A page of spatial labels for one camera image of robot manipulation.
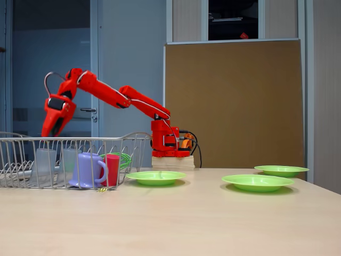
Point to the orange table clamp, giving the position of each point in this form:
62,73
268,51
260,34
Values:
186,144

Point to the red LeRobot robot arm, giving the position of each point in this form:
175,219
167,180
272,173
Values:
144,102

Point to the brown cork board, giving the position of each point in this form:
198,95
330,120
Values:
239,106

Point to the purple plastic mug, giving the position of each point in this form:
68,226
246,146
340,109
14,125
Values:
85,170

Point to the yellow black striped tape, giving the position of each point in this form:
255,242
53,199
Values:
102,190

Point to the grey glass door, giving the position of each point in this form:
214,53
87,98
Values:
53,48

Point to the red plastic cup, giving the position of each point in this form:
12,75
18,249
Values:
112,170

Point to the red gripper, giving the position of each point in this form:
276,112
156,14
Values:
56,113

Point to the green plastic plate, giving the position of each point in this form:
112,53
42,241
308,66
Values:
157,178
281,170
257,184

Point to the wooden base block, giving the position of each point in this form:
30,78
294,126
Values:
173,163

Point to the translucent grey plastic cup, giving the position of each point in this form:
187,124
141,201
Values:
42,165
66,162

